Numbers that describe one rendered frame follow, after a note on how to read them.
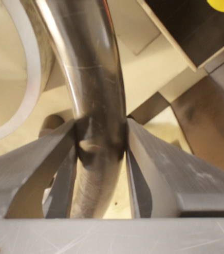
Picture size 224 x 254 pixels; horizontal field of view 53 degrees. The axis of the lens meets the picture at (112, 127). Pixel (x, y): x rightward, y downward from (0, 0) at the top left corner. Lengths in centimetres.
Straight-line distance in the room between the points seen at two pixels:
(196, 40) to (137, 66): 13
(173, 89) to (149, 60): 79
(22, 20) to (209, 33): 17
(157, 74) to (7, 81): 21
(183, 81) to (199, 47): 89
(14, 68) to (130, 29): 16
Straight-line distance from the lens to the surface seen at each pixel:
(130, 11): 32
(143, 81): 35
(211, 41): 24
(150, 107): 114
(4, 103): 26
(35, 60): 24
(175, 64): 35
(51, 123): 36
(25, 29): 23
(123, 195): 97
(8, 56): 24
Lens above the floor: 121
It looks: 25 degrees down
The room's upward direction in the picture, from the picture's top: 50 degrees counter-clockwise
